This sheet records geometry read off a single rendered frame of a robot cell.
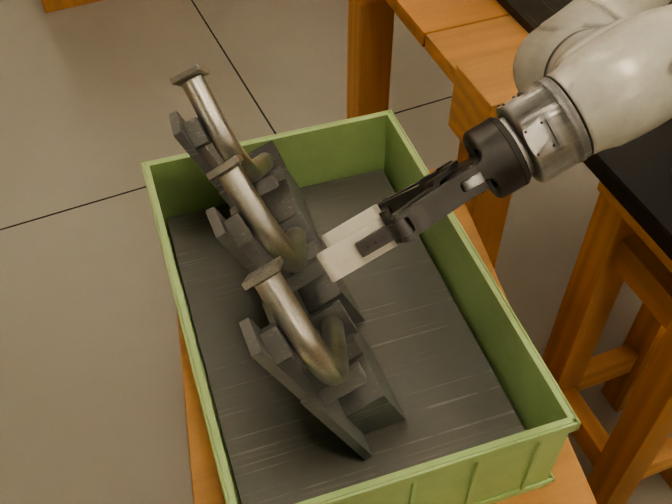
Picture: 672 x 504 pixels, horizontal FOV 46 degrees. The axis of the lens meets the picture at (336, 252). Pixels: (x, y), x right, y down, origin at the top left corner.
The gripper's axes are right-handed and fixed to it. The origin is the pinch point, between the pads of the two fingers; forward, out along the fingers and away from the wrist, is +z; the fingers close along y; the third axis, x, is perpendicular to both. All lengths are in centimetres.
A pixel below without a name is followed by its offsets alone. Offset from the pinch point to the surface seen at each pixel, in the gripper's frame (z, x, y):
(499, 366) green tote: -8.9, 28.5, -28.0
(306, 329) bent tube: 6.5, 5.1, 1.0
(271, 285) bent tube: 7.1, -0.5, 1.3
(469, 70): -33, -8, -74
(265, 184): 6.4, -9.4, -32.8
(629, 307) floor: -51, 73, -143
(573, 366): -24, 58, -89
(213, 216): 10.8, -9.3, -10.6
